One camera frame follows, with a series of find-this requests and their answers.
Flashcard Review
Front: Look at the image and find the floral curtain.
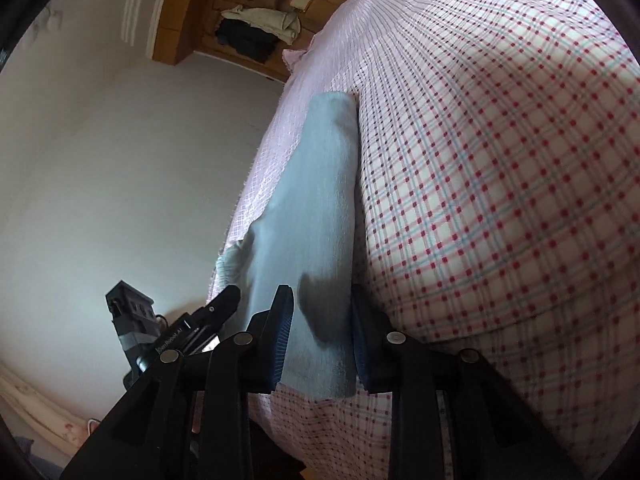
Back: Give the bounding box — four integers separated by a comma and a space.
0, 362, 97, 448

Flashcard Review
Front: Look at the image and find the dark hanging jacket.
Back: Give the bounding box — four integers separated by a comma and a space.
215, 17, 282, 64

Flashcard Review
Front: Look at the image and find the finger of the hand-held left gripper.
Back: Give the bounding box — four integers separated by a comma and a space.
199, 285, 241, 332

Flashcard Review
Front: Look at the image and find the bed with pink checked sheet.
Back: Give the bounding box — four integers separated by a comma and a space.
207, 0, 637, 480

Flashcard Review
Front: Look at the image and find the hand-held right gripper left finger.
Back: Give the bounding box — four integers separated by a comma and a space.
60, 285, 295, 480

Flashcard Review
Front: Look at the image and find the light blue towel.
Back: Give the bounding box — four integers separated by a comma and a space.
216, 92, 359, 399

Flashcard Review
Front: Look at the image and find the wooden wardrobe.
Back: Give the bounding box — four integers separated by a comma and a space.
150, 0, 381, 83

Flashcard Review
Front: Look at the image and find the beige hanging jacket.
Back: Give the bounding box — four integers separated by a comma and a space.
220, 5, 302, 44

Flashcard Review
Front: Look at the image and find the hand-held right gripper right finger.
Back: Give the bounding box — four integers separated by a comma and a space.
350, 285, 586, 480

